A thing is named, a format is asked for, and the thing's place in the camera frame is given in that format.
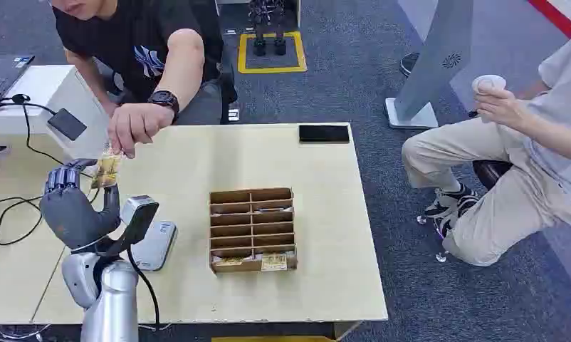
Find person's hand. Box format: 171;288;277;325
473;86;530;129

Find person's left hand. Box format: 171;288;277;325
107;102;176;160

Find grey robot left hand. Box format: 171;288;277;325
39;159;122;251

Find yellow printed card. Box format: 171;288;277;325
90;145;124;190

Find black wristwatch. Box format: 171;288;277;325
147;90;180;125

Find black stool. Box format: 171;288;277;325
416;160;514;264

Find small black flat device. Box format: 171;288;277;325
46;108;88;142

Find person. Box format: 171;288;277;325
401;28;571;268
43;0;226;160

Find grey stand with base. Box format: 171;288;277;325
384;0;476;131

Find silver flat device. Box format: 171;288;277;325
128;220;179;273

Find white box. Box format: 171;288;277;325
0;64;111;162

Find black office chair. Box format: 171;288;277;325
189;0;241;125

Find dark laptop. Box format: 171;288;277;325
0;54;36;117

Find wooden card box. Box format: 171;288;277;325
208;187;299;275

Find pale card in wooden box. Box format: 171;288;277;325
211;256;245;268

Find black robot legs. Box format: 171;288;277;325
246;0;288;58

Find black smartphone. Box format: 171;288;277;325
298;124;351;145

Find yellow card in wooden box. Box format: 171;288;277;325
261;254;289;273

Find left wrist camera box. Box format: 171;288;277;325
96;195;160;258

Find black looped cable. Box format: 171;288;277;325
0;187;100;247

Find black cable with plug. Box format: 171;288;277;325
0;93;94;180

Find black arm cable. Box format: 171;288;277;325
125;244;161;331

